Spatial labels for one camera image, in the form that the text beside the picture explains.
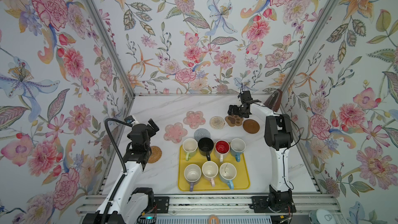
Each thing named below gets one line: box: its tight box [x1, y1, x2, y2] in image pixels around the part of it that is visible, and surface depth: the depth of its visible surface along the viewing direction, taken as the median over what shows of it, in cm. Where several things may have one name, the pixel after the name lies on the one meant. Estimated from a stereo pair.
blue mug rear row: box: [230, 137, 247, 163], surface depth 87 cm
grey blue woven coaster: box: [193, 128, 211, 143], surface depth 101 cm
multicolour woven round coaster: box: [209, 115, 226, 130], surface depth 106 cm
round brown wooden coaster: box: [242, 119, 261, 134], surface depth 105 cm
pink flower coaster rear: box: [183, 110, 206, 130], surface depth 109 cm
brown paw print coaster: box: [224, 115, 244, 127], surface depth 108 cm
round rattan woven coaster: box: [148, 145, 163, 164], surface depth 92 cm
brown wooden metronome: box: [263, 88, 283, 113], surface depth 103 cm
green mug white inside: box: [182, 137, 198, 162], surface depth 87 cm
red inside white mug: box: [214, 139, 231, 163], surface depth 88 cm
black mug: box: [197, 137, 215, 162], surface depth 87 cm
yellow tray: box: [177, 144, 251, 192], surface depth 81 cm
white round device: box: [308, 208, 337, 224], surface depth 69 cm
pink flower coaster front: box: [163, 122, 188, 144], surface depth 103 cm
